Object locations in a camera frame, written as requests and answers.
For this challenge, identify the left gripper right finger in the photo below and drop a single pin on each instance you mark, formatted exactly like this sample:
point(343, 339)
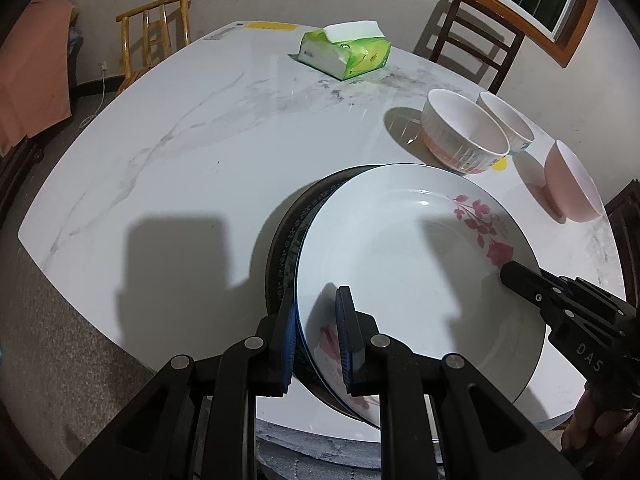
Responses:
point(354, 331)

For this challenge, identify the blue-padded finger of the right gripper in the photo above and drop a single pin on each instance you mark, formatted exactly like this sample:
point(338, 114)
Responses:
point(540, 288)

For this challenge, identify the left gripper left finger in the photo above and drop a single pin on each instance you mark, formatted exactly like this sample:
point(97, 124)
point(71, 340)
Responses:
point(283, 343)

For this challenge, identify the large blue floral plate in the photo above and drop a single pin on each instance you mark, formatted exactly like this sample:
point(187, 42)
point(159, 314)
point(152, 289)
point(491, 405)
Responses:
point(283, 255)

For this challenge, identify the pink large bowl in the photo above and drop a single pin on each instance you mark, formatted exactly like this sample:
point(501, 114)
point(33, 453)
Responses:
point(570, 189)

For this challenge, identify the white plate pink flowers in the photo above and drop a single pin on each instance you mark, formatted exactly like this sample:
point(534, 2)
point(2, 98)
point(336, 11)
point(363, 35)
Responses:
point(421, 251)

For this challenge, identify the white bowl blue dolphin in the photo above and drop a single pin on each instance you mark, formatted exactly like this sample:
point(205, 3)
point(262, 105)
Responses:
point(516, 129)

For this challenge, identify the white bowl with lettering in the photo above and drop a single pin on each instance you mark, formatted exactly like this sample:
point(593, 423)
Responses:
point(460, 134)

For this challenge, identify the person's right hand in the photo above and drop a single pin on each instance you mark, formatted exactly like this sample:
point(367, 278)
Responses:
point(576, 433)

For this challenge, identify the yellow warning sticker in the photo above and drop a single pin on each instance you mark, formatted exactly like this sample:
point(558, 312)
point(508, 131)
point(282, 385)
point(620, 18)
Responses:
point(500, 164)

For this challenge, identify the green tissue pack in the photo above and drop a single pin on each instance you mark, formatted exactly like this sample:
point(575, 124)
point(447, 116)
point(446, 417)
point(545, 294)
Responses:
point(345, 50)

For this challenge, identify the dark wooden chair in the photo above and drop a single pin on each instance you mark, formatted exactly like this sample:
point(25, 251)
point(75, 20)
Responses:
point(504, 54)

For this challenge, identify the yellow label on table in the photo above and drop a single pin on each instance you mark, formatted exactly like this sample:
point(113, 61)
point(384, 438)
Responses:
point(267, 25)

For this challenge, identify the bamboo chair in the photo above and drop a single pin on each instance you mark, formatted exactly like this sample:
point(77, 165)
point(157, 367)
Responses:
point(165, 29)

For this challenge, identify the pink cloth on chair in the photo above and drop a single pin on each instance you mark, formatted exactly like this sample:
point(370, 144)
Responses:
point(34, 76)

